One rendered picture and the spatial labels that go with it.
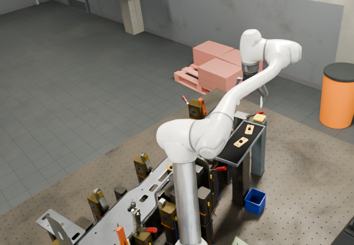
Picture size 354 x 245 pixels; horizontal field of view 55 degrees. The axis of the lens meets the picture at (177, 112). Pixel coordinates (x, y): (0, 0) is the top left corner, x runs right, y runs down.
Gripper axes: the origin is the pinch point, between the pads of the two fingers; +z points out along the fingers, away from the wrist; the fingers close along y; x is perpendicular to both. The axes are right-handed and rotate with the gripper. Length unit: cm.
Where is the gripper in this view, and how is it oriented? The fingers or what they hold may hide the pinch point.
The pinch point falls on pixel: (249, 103)
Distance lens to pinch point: 190.8
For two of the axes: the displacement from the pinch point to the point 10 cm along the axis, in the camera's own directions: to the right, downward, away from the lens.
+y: -9.3, -1.2, 3.5
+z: 1.1, 8.2, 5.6
